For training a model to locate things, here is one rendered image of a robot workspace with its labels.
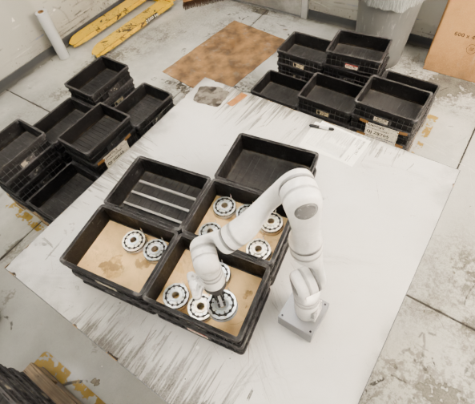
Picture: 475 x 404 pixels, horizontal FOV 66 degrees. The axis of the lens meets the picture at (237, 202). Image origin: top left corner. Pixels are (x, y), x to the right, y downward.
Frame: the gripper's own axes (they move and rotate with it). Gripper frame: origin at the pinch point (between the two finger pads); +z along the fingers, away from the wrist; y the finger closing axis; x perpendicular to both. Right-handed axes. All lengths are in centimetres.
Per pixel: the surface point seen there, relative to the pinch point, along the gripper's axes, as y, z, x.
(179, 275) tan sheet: 21.1, 17.3, 12.5
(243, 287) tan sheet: 6.7, 17.3, -10.1
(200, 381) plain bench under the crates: -16.8, 30.3, 16.9
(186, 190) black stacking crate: 62, 17, -1
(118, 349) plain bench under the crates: 6, 30, 45
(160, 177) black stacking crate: 75, 17, 9
